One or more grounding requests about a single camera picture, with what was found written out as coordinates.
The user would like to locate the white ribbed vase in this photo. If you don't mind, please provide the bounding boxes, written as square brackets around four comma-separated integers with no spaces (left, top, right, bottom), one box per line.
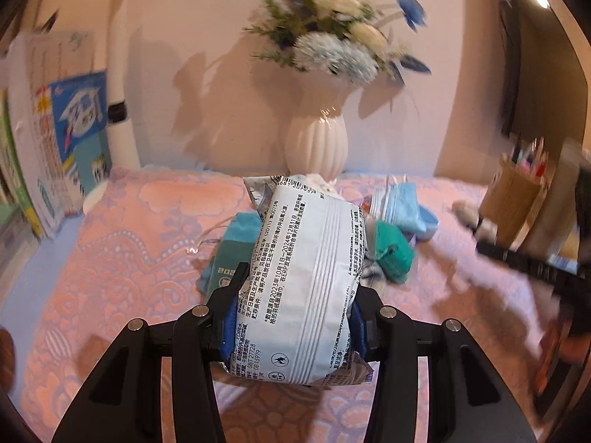
[283,78,350,182]

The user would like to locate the white lamp pole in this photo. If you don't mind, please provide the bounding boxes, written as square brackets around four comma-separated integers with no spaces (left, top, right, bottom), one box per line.
[106,0,141,170]

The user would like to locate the blue face masks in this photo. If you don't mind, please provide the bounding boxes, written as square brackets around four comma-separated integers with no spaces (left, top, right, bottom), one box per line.
[370,176,426,234]

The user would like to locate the black wall television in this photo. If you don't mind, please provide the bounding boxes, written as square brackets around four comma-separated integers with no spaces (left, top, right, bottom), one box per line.
[499,0,521,137]

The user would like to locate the white wet wipes pack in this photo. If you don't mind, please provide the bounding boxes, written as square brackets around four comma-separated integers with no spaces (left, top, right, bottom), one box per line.
[228,176,373,386]

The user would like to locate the blue study book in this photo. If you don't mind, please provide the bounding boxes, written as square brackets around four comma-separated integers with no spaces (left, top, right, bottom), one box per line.
[49,71,111,213]

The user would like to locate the stack of books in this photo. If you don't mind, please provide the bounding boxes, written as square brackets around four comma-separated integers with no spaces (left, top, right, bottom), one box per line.
[7,31,100,238]

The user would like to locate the beige cylinder speaker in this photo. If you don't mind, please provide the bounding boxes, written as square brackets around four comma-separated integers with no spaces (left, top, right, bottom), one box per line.
[519,138,590,259]

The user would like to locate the green tape roll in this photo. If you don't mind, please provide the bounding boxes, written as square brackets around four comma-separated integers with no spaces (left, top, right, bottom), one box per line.
[374,221,415,283]

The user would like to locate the artificial flower bouquet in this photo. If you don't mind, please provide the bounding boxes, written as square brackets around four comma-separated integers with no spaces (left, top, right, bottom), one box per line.
[243,0,431,86]

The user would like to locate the wooden pen holder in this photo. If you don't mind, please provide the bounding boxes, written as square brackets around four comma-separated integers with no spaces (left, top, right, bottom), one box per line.
[479,153,545,247]

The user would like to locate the pens in holder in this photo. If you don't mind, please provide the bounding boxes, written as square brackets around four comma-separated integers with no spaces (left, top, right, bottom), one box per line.
[509,135,548,178]

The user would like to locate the pink patterned blanket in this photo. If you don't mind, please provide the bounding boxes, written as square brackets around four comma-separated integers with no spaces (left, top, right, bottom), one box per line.
[15,170,556,442]

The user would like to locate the light blue round bowl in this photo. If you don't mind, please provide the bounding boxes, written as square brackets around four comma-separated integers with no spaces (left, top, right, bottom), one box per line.
[413,205,440,242]

